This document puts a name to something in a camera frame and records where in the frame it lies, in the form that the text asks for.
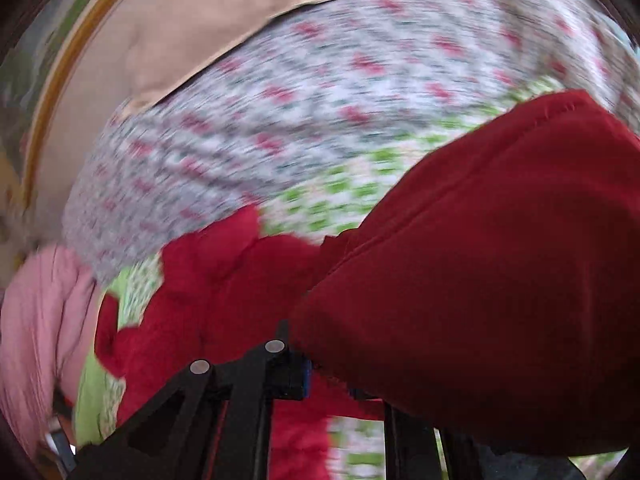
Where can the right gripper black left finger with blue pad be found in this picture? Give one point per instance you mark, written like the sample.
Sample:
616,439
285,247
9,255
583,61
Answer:
208,422

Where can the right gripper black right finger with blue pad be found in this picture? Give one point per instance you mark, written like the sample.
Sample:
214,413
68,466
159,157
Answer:
414,450

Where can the red puffy jacket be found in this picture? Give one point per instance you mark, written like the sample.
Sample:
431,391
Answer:
493,291

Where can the pink cloth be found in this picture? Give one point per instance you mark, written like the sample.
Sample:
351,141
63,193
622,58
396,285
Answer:
48,318

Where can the green white patterned bedsheet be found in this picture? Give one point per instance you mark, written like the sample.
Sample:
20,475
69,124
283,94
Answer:
334,201

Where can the pink floral quilt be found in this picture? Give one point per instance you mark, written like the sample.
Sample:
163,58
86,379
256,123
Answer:
318,87

